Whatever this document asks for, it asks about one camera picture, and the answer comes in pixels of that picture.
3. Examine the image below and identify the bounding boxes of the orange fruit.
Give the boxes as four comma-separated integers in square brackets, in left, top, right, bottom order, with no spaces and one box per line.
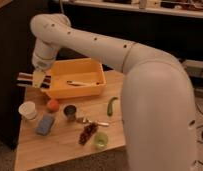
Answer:
[46,99,59,112]

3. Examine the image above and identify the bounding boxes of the dark metal cup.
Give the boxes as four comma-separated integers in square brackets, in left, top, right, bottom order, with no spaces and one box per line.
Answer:
[63,105,77,121]

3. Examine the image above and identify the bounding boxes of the green chili pepper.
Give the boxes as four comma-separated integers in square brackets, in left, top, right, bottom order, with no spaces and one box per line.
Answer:
[107,97,118,117]

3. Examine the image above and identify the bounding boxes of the orange plastic bin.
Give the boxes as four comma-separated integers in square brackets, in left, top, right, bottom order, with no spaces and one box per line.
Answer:
[43,58,106,99]

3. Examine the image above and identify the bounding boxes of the wooden table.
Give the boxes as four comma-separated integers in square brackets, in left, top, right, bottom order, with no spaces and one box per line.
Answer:
[14,71,125,171]

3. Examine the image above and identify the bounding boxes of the blue sponge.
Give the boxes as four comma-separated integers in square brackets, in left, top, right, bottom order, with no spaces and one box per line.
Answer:
[35,114,55,136]

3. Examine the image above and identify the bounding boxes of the silver metal tool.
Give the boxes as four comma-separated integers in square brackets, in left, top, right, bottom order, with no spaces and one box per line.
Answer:
[76,117,109,127]

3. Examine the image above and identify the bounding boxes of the white marker in bin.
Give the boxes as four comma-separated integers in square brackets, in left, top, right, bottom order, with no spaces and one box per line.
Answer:
[66,80,100,86]

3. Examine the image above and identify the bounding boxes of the black floor cables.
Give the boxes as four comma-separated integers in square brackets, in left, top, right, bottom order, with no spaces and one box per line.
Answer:
[191,96,203,168]

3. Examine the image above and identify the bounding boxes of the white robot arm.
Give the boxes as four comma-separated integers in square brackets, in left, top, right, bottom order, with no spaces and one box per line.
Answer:
[30,14,198,171]

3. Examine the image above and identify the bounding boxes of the white paper cup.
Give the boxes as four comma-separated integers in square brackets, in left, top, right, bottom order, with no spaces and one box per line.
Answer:
[18,101,37,120]

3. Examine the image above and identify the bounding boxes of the bunch of dark grapes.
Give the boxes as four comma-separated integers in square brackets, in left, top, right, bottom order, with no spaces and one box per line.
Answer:
[79,123,98,145]

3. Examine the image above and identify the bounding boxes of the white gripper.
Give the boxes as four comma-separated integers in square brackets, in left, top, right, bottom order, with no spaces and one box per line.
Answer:
[32,51,56,88]

